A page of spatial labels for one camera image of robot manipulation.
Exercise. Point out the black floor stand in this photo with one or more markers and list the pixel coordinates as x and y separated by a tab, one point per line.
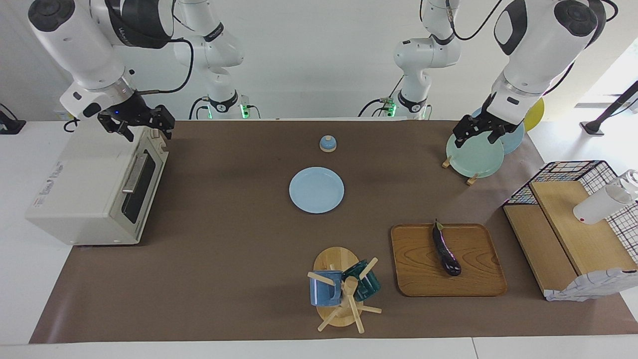
605	117

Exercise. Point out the white marble patterned cloth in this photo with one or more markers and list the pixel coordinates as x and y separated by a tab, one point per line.
593	286

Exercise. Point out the wooden plate rack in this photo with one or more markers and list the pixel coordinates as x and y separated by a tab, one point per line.
472	180

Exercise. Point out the blue ceramic mug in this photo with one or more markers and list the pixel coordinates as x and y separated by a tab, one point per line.
321	291

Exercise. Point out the brown wooden tray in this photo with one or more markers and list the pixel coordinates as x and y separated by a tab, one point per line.
423	269

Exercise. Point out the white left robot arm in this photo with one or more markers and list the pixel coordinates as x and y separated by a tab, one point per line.
538	45

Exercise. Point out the wooden mug tree stand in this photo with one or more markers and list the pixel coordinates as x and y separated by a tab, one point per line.
335	259

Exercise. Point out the black desk clamp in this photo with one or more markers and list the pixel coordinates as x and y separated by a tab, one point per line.
10	125

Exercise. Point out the yellow racked plate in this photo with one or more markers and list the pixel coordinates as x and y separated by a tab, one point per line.
534	114

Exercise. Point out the small blue service bell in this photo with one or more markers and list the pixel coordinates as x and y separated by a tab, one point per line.
328	144

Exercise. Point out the dark purple eggplant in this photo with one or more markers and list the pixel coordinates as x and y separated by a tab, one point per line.
446	252

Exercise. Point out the light blue plate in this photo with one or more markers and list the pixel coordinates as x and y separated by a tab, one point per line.
316	190

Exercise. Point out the dark green ceramic mug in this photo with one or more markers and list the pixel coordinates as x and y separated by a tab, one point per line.
369	286

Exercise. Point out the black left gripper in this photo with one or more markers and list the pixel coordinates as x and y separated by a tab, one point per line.
491	122

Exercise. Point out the pale blue racked plate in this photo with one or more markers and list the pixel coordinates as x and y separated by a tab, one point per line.
513	142

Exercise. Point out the white power strip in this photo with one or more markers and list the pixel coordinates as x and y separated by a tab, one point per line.
62	115

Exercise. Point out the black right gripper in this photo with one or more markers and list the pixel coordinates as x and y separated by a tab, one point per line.
134	113

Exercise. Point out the mint green racked plate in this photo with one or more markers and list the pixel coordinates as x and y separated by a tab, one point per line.
476	157

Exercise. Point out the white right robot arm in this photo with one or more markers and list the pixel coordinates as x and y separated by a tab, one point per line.
75	45

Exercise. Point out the cream toaster oven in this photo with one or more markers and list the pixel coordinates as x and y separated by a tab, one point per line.
84	184

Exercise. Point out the brown table mat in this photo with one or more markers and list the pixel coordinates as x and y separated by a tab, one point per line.
239	259

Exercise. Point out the light wooden shelf box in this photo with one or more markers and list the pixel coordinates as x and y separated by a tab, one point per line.
583	239

